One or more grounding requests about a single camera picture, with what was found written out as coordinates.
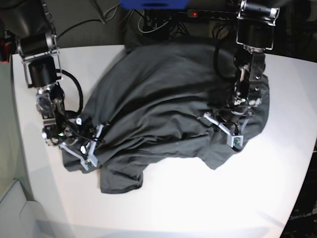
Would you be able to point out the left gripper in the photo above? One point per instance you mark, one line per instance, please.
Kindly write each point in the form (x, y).
(232, 109)

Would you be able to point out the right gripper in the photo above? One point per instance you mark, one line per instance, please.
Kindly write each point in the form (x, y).
(68, 132)

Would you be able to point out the dark grey t-shirt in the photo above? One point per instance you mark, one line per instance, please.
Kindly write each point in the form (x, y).
(152, 103)

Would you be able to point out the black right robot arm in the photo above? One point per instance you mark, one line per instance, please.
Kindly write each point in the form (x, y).
(36, 41)

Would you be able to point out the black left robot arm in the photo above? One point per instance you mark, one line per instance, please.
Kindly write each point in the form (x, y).
(256, 20)

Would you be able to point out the black power strip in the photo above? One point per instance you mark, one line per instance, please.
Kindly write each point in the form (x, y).
(210, 15)

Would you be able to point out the red clamp tool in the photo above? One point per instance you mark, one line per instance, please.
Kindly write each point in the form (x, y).
(5, 46)

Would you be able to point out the blue box overhead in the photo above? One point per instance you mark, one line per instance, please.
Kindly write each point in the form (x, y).
(153, 4)

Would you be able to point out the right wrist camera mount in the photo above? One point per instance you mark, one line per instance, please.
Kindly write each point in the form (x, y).
(86, 155)

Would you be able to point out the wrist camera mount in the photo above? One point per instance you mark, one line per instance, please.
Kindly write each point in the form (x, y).
(86, 155)
(238, 128)

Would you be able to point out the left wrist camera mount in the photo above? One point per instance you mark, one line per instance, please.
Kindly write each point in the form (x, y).
(238, 128)

